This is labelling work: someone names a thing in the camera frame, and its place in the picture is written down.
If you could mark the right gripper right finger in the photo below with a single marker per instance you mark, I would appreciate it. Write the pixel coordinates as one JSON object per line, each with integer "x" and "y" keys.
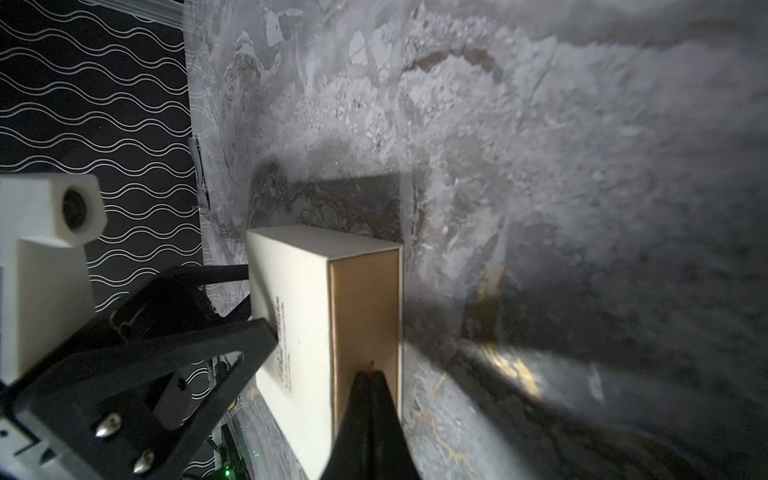
{"x": 370, "y": 443}

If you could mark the tan jewelry box drawer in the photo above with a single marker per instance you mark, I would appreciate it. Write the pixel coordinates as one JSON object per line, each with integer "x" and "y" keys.
{"x": 365, "y": 320}

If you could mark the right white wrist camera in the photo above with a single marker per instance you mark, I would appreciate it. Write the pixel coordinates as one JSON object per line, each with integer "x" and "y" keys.
{"x": 46, "y": 221}

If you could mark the white jewelry box sleeve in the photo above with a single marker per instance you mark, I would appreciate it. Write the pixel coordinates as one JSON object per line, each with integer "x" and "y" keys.
{"x": 290, "y": 288}

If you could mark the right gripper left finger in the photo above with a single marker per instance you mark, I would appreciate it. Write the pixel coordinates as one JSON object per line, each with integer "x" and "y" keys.
{"x": 87, "y": 409}

